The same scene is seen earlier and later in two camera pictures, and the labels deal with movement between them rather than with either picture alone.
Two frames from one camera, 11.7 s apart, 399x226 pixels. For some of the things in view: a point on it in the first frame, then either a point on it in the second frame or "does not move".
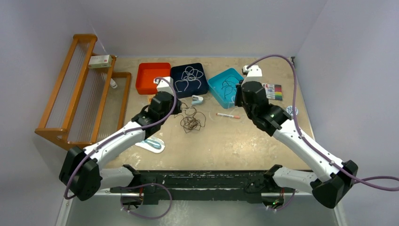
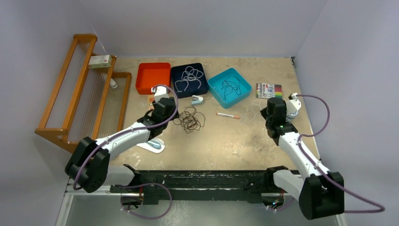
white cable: [190, 76] does not move
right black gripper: [238, 102] to [263, 112]
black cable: [228, 85] does not move
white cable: [190, 74] does not move
